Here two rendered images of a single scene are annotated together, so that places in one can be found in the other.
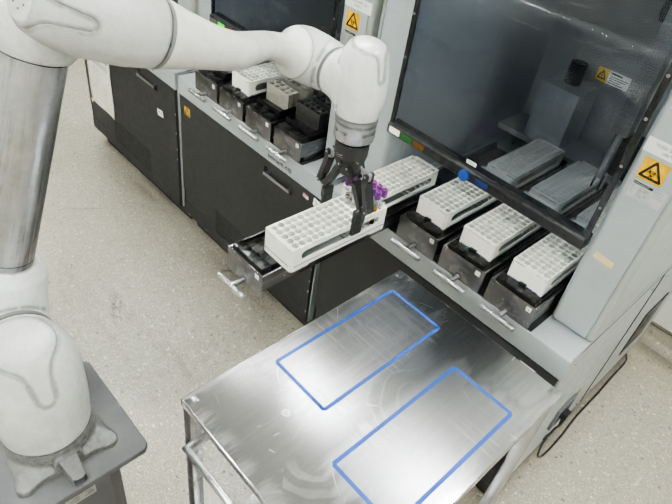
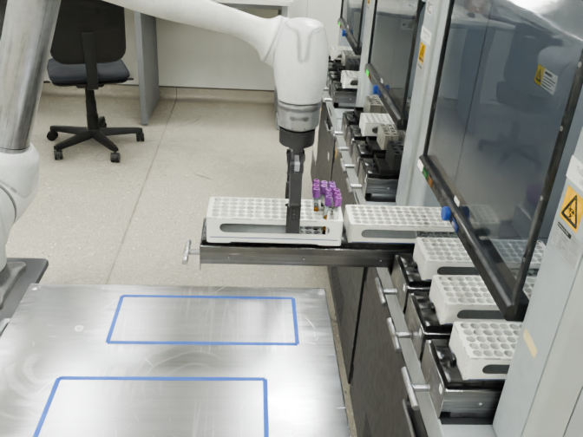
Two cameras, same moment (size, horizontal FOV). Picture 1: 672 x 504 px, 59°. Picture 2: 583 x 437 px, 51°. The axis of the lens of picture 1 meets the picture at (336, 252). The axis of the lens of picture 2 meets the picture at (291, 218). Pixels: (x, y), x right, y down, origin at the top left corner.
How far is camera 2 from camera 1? 0.90 m
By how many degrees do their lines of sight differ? 38
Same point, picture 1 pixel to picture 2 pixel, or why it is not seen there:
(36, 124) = (19, 35)
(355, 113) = (281, 89)
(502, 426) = not seen: outside the picture
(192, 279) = not seen: hidden behind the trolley
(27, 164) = (12, 64)
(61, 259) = not seen: hidden behind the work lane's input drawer
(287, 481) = (13, 367)
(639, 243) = (557, 320)
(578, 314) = (507, 426)
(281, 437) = (52, 340)
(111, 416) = (16, 295)
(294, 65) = (260, 46)
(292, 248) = (210, 215)
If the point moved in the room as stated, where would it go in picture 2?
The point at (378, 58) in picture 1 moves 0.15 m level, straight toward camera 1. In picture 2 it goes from (299, 34) to (236, 42)
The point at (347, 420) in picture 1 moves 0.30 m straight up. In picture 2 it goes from (113, 359) to (96, 205)
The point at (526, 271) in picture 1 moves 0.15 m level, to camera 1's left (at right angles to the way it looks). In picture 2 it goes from (458, 340) to (392, 301)
